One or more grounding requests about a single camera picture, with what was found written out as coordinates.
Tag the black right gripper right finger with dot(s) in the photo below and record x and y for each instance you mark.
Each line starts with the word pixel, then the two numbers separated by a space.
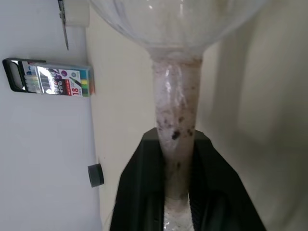
pixel 216 197

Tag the marker pen set box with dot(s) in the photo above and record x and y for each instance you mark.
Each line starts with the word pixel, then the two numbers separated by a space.
pixel 55 80

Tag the clear tape roll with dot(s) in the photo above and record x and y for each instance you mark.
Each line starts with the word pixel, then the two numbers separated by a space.
pixel 78 14

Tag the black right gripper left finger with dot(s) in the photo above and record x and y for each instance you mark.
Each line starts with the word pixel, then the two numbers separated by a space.
pixel 139 192

